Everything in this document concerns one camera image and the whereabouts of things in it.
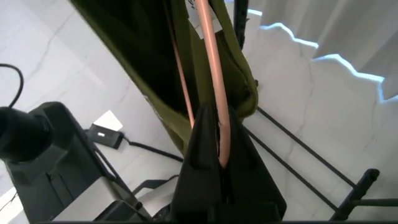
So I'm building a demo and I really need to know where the pink clothes hanger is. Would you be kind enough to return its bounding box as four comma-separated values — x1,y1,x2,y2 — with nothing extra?
164,0,233,169

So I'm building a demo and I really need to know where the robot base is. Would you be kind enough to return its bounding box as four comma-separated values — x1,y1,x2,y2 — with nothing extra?
0,101,178,223

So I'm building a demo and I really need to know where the green shirt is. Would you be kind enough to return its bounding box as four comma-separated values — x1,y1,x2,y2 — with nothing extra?
69,0,260,157

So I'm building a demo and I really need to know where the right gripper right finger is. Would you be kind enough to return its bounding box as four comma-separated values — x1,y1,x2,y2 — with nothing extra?
222,107,287,218

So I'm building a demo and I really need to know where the black clothes rack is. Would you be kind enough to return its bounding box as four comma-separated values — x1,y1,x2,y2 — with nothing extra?
233,0,398,222

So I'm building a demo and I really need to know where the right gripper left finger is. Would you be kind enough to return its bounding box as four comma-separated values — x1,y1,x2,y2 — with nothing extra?
170,105,225,220

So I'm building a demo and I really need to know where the white curtain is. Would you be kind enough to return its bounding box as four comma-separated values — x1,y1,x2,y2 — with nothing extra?
248,0,398,101

